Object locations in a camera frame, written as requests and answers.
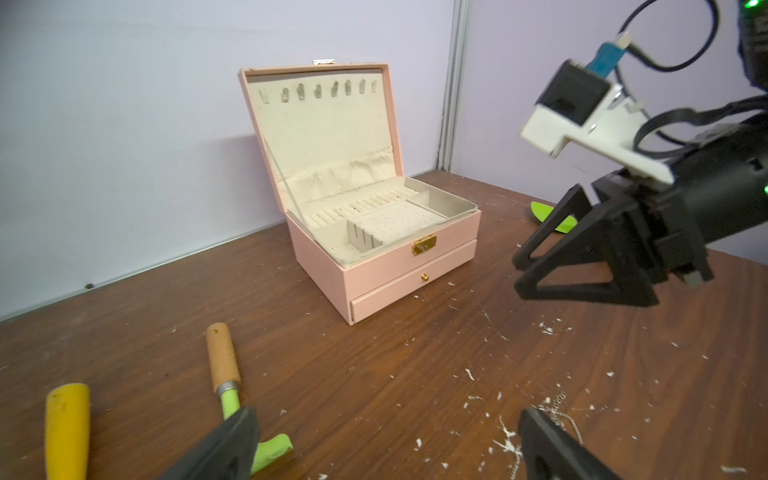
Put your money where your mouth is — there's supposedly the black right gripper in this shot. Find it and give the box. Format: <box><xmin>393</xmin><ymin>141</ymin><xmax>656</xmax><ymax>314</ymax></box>
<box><xmin>512</xmin><ymin>116</ymin><xmax>767</xmax><ymax>307</ymax></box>

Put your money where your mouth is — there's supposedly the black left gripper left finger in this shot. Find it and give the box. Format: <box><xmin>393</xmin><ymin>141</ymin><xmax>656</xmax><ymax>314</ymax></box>
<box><xmin>160</xmin><ymin>407</ymin><xmax>261</xmax><ymax>480</ymax></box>

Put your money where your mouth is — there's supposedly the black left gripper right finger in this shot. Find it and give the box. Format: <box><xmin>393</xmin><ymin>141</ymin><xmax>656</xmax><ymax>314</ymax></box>
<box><xmin>518</xmin><ymin>408</ymin><xmax>620</xmax><ymax>480</ymax></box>

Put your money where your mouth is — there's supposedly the silver jewelry chain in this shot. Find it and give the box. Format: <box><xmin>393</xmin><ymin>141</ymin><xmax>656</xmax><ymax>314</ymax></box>
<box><xmin>508</xmin><ymin>391</ymin><xmax>584</xmax><ymax>480</ymax></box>

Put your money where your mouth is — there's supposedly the pink jewelry box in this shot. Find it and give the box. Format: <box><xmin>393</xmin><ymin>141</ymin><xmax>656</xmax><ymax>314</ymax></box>
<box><xmin>239</xmin><ymin>63</ymin><xmax>481</xmax><ymax>324</ymax></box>

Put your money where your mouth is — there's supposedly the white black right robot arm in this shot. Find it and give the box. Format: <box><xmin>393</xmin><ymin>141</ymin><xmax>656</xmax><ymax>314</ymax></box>
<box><xmin>513</xmin><ymin>1</ymin><xmax>767</xmax><ymax>307</ymax></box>

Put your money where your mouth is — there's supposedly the yellow plastic garden shovel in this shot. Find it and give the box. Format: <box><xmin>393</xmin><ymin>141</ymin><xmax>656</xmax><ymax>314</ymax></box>
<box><xmin>44</xmin><ymin>383</ymin><xmax>90</xmax><ymax>479</ymax></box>

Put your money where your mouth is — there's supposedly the green trowel yellow handle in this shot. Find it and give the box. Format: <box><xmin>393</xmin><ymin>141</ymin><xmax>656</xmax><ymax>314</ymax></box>
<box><xmin>530</xmin><ymin>202</ymin><xmax>578</xmax><ymax>234</ymax></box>

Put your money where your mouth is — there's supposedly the green rake wooden handle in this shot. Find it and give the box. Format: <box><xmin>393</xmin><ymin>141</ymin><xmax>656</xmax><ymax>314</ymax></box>
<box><xmin>205</xmin><ymin>322</ymin><xmax>294</xmax><ymax>477</ymax></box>

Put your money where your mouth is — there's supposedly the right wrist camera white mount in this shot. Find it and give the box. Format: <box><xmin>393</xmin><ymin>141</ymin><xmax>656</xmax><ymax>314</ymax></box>
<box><xmin>519</xmin><ymin>29</ymin><xmax>676</xmax><ymax>186</ymax></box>

